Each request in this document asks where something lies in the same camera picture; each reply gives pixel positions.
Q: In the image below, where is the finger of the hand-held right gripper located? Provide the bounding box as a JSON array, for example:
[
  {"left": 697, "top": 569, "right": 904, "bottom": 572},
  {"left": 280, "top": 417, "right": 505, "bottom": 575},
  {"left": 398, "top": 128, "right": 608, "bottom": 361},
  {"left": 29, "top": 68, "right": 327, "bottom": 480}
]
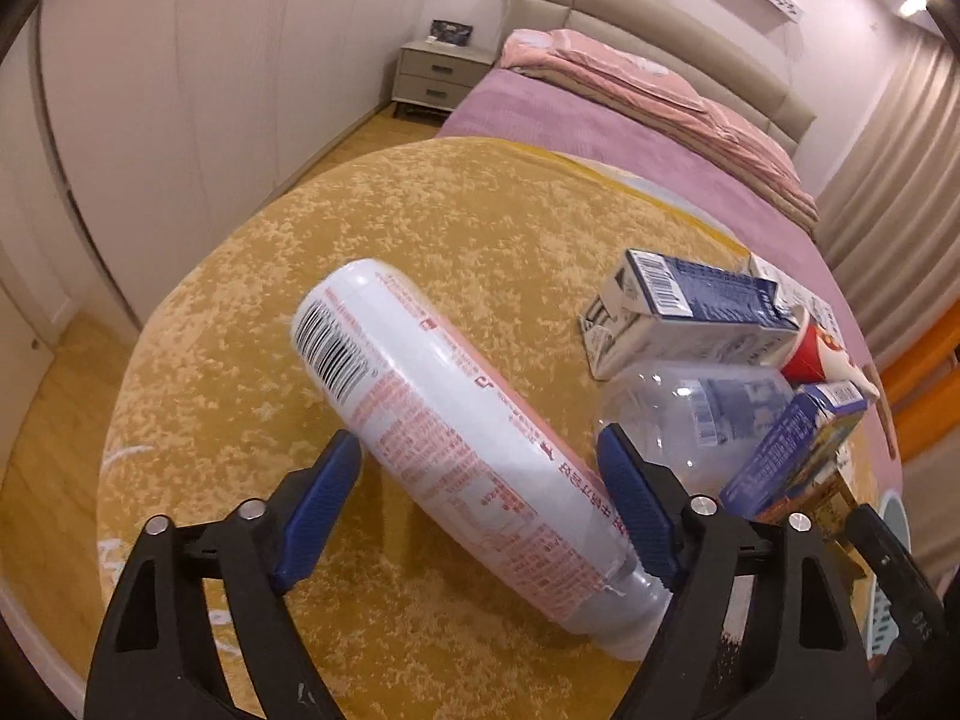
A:
[{"left": 847, "top": 506, "right": 950, "bottom": 680}]

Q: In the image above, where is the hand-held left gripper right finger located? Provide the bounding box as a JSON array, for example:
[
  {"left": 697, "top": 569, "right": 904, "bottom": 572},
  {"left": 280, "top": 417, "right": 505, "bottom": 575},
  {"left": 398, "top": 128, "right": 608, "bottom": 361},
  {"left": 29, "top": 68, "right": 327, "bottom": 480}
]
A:
[{"left": 596, "top": 424, "right": 878, "bottom": 720}]

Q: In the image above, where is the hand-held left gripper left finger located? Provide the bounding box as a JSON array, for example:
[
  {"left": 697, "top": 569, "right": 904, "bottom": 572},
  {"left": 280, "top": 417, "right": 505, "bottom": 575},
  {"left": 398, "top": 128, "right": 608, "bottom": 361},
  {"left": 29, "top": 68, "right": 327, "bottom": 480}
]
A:
[{"left": 84, "top": 429, "right": 365, "bottom": 720}]

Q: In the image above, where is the clear plastic bottle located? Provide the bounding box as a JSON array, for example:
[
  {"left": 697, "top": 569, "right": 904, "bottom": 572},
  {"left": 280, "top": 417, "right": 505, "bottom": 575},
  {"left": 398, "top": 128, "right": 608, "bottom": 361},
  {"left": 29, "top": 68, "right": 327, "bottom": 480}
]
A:
[{"left": 596, "top": 360, "right": 796, "bottom": 500}]

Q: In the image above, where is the blue printed carton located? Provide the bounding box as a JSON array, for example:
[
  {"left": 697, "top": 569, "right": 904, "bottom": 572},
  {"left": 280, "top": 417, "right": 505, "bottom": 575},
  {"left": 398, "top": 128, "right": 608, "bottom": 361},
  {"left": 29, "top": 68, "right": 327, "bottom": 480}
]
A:
[{"left": 718, "top": 381, "right": 871, "bottom": 541}]

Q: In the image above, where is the white and pink plastic bottle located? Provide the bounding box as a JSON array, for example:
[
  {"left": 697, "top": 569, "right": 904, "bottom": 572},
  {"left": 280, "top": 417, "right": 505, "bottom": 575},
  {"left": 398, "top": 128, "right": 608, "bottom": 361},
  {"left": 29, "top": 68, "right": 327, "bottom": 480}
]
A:
[{"left": 291, "top": 259, "right": 674, "bottom": 662}]

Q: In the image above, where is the white and blue milk carton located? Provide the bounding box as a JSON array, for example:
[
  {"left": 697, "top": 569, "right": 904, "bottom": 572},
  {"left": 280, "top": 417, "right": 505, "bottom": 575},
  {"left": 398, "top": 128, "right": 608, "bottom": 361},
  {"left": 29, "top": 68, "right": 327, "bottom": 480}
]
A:
[{"left": 577, "top": 249, "right": 800, "bottom": 380}]

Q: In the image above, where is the red paper cup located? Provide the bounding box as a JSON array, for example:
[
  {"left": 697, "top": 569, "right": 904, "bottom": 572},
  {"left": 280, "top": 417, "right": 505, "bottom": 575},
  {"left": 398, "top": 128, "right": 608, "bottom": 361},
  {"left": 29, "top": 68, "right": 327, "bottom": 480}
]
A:
[{"left": 780, "top": 307, "right": 882, "bottom": 400}]

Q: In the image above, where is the white printed carton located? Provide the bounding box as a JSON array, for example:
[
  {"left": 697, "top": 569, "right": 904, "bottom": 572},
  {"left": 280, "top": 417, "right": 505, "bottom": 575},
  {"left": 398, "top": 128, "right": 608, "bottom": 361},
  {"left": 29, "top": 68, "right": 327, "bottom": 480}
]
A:
[{"left": 750, "top": 253, "right": 837, "bottom": 331}]

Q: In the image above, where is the orange curtain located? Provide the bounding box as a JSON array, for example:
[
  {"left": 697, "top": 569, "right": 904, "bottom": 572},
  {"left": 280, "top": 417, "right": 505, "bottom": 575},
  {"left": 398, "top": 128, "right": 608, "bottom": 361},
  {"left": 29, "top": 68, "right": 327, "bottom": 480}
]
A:
[
  {"left": 896, "top": 390, "right": 960, "bottom": 462},
  {"left": 870, "top": 334, "right": 960, "bottom": 398}
]

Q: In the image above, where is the folded pink quilt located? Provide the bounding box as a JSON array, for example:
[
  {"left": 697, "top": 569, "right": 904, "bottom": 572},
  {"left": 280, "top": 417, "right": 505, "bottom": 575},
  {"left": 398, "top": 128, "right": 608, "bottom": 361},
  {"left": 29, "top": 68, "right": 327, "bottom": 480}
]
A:
[{"left": 517, "top": 52, "right": 820, "bottom": 233}]

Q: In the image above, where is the beige curtain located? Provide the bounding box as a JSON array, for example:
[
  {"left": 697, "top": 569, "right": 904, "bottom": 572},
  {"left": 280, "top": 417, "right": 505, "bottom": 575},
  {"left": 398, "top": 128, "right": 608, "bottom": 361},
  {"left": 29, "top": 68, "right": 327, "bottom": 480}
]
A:
[{"left": 816, "top": 30, "right": 960, "bottom": 350}]

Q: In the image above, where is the bed with purple bedspread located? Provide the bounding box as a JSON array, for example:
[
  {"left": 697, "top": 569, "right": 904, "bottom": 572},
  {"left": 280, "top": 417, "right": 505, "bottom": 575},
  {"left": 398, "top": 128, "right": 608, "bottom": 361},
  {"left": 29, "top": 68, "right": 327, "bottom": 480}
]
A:
[{"left": 439, "top": 67, "right": 901, "bottom": 466}]

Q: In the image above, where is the pink pillow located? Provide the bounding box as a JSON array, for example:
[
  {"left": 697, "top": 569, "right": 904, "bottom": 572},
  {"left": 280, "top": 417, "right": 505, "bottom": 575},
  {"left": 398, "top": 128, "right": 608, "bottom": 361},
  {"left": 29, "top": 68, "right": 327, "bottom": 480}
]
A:
[
  {"left": 697, "top": 94, "right": 797, "bottom": 173},
  {"left": 501, "top": 28, "right": 706, "bottom": 113}
]

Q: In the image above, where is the white wardrobe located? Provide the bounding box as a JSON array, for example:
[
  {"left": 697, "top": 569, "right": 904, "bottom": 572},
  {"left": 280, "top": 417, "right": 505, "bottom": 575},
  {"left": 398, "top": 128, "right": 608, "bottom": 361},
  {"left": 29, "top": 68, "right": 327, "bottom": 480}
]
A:
[{"left": 0, "top": 0, "right": 421, "bottom": 331}]

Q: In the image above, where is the beige nightstand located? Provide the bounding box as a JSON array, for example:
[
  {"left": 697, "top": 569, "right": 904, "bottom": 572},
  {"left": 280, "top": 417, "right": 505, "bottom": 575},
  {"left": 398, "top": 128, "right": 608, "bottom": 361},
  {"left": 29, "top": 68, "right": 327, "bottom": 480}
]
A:
[{"left": 394, "top": 41, "right": 496, "bottom": 121}]

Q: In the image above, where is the beige padded headboard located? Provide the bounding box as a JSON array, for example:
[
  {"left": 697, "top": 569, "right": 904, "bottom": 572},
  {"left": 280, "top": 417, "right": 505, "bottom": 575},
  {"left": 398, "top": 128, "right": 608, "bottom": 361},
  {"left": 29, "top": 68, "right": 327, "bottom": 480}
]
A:
[{"left": 495, "top": 0, "right": 817, "bottom": 151}]

